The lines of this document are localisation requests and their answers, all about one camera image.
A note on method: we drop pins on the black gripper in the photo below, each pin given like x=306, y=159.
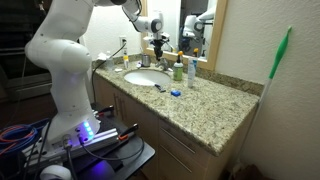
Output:
x=158, y=44

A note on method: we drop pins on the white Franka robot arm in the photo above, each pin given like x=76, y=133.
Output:
x=63, y=60

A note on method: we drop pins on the stainless steel cup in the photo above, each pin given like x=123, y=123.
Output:
x=146, y=61

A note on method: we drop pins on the purple white tube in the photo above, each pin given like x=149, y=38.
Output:
x=138, y=65

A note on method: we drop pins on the white oval sink basin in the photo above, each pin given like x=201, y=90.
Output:
x=146, y=77

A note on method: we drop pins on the green bottle black pump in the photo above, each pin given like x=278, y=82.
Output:
x=178, y=71

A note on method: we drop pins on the small bottle yellow cap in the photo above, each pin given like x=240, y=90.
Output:
x=126, y=63

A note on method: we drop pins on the tall white standing tube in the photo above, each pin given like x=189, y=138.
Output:
x=191, y=73

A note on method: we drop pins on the small blue floss box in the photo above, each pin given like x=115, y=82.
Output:
x=175, y=93

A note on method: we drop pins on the green white lens case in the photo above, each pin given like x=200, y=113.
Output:
x=118, y=70

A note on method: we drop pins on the clear bottle white cap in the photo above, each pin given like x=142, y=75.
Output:
x=109, y=63

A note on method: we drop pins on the folded paper leaflets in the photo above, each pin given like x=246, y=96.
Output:
x=101, y=56

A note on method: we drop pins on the wooden vanity cabinet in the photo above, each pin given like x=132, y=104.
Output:
x=140, y=116

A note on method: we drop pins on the black orange clamp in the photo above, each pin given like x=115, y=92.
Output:
x=130, y=130
x=106, y=109

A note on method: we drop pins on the black robot cart platform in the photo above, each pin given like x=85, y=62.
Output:
x=133, y=156

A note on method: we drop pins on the white round device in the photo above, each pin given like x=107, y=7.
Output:
x=55, y=173

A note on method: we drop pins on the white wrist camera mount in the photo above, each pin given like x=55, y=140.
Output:
x=149, y=38

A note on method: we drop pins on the white wall power outlet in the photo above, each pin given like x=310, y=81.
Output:
x=123, y=45

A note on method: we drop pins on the wooden framed wall mirror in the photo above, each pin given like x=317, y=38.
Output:
x=220, y=33

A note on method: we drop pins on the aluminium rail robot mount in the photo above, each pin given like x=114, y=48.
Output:
x=100, y=138

